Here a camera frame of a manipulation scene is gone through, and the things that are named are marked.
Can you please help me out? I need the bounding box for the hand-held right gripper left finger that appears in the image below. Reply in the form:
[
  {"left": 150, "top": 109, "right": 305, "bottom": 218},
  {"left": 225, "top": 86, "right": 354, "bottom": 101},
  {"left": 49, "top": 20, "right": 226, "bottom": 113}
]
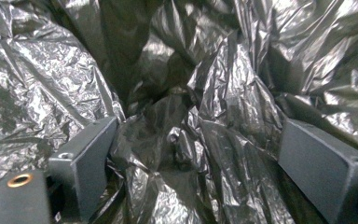
[{"left": 48, "top": 116, "right": 119, "bottom": 222}]

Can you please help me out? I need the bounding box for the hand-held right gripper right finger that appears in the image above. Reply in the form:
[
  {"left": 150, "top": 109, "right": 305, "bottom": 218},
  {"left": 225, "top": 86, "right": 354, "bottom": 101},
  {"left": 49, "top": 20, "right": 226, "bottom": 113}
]
[{"left": 277, "top": 118, "right": 358, "bottom": 224}]

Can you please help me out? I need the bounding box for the black plastic garbage bag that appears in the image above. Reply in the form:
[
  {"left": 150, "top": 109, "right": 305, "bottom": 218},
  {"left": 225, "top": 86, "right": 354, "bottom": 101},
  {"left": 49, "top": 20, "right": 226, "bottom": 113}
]
[{"left": 0, "top": 0, "right": 358, "bottom": 224}]

